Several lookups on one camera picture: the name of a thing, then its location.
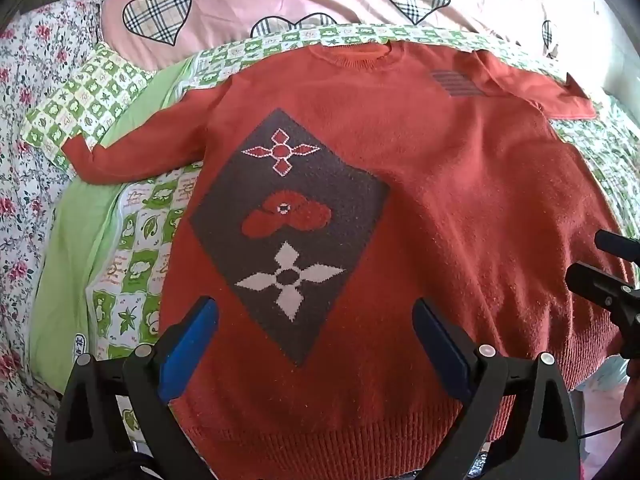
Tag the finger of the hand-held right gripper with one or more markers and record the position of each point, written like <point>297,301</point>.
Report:
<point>595,282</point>
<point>617,245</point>

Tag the floral bedsheet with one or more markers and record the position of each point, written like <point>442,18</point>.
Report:
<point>30,210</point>

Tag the green checkered quilt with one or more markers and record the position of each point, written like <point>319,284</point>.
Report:
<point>130,240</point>

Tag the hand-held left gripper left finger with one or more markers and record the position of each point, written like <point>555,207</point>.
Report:
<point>187,350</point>

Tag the orange knit sweater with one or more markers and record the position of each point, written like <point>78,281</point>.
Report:
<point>425,185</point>

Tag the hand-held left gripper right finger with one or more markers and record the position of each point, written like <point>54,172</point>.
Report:
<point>440,350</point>

